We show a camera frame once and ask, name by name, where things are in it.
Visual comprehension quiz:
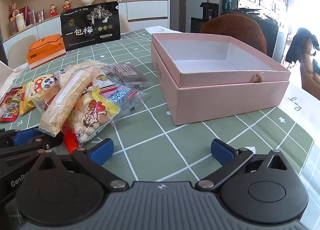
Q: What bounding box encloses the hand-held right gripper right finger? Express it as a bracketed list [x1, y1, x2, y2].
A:
[195, 139, 295, 192]

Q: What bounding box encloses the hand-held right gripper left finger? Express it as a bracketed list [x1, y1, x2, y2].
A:
[32, 138, 129, 192]

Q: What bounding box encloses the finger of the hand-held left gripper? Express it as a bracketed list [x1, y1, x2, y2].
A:
[0, 134, 64, 161]
[0, 128, 42, 146]

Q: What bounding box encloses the yellow pig bun packet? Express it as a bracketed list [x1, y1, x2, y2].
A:
[66, 88, 122, 144]

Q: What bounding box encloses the clear rice bar packet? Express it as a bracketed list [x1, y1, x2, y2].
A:
[39, 63, 100, 137]

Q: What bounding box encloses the pink cardboard gift box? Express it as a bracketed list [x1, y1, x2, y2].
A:
[150, 33, 292, 126]

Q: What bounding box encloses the yellow panda snack packet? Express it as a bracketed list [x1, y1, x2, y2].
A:
[20, 74, 62, 116]

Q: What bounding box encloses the blue white clear snack packet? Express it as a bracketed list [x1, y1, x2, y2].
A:
[97, 80, 152, 123]

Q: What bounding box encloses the grey brown snack packet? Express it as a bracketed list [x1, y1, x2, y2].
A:
[102, 63, 153, 88]

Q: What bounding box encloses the green grid tablecloth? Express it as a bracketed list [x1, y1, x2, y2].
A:
[0, 28, 315, 230]

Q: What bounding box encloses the beige dining chair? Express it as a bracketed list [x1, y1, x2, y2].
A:
[120, 17, 132, 33]
[7, 35, 38, 69]

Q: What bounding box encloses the orange cardboard box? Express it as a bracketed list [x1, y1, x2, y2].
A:
[26, 34, 67, 69]

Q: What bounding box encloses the large black snack bag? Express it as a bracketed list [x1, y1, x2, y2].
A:
[60, 2, 122, 52]

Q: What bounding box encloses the brown leather chair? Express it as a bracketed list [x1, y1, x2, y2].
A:
[300, 50, 320, 93]

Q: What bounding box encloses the white tumbler cup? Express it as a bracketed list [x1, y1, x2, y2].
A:
[15, 13, 25, 31]

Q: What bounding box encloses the brown chair back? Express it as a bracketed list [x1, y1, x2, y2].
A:
[200, 13, 267, 57]

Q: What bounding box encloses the black cabinet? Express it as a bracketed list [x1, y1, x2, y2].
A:
[222, 0, 279, 64]

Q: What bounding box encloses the black jacket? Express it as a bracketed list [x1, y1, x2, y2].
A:
[286, 27, 320, 63]

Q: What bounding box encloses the black coffee machine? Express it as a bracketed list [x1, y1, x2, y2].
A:
[200, 2, 219, 24]

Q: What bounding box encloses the white sideboard cabinet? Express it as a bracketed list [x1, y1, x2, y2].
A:
[2, 0, 168, 56]

